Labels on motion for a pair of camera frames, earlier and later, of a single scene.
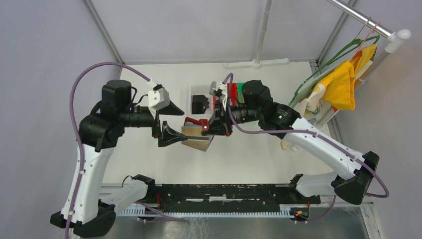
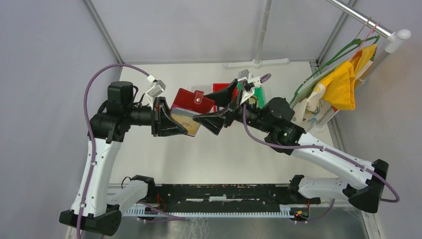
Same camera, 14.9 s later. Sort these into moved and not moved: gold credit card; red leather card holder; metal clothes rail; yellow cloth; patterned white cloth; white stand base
Moved: red leather card holder; gold credit card
Not moved: yellow cloth; patterned white cloth; white stand base; metal clothes rail
